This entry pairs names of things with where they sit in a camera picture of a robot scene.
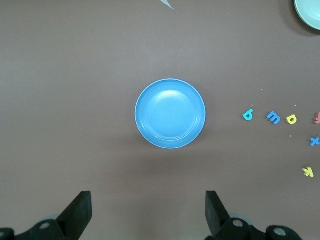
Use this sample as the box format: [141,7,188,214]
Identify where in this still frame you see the blue foam letter m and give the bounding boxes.
[266,110,282,125]

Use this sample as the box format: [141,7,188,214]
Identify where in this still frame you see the yellow foam letter k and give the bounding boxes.
[302,166,315,178]

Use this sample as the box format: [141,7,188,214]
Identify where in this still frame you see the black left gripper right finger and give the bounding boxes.
[205,190,305,240]

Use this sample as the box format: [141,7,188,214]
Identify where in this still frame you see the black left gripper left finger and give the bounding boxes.
[0,190,93,240]

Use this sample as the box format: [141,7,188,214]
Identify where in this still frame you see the teal foam letter b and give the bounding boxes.
[242,108,254,122]

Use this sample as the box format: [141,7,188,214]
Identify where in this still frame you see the small grey tape scrap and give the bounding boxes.
[159,0,175,10]

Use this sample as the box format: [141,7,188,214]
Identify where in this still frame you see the blue plastic plate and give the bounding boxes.
[134,78,207,150]

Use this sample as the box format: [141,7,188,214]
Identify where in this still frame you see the brown table cover mat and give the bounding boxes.
[0,0,320,240]

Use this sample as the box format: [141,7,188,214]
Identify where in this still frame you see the pale green plastic plate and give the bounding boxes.
[293,0,320,30]

